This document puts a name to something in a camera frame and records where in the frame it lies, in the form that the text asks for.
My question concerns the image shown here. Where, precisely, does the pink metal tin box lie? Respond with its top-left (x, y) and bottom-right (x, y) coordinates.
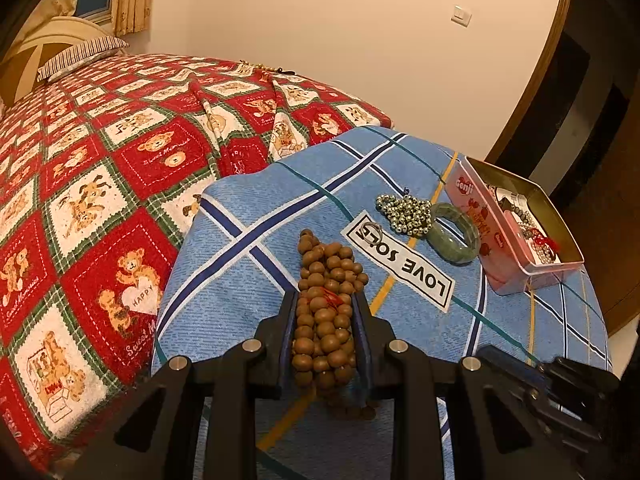
top-left (446, 156), bottom-right (584, 296)

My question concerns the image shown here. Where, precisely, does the red string bracelet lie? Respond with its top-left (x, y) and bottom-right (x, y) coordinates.
top-left (524, 227), bottom-right (562, 260)

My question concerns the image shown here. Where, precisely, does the brown wooden bead necklace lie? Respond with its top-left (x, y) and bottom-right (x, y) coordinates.
top-left (290, 227), bottom-right (378, 422)

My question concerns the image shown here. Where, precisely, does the green jade bangle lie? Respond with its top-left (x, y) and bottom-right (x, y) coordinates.
top-left (426, 203), bottom-right (480, 266)

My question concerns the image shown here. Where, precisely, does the blue plaid cloth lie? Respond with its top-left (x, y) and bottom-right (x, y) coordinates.
top-left (150, 126), bottom-right (614, 480)

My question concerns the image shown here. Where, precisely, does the red bear patterned bedspread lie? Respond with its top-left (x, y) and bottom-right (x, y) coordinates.
top-left (1, 54), bottom-right (390, 476)

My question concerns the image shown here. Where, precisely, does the striped pillow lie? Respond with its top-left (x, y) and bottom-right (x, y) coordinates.
top-left (37, 36), bottom-right (129, 82)

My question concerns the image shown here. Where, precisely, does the cream wooden headboard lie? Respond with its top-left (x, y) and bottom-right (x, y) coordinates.
top-left (1, 16), bottom-right (107, 107)

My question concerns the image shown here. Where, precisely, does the silver ring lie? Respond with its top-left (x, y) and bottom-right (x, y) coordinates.
top-left (359, 221), bottom-right (385, 247)

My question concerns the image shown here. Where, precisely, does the grey pearl bead necklace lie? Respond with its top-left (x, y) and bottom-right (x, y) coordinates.
top-left (374, 193), bottom-right (434, 239)

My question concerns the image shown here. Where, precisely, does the white wall light switch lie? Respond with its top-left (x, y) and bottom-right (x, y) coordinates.
top-left (451, 6), bottom-right (472, 27)

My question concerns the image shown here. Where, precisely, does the brown door frame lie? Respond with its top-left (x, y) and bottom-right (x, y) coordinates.
top-left (485, 0), bottom-right (570, 165)

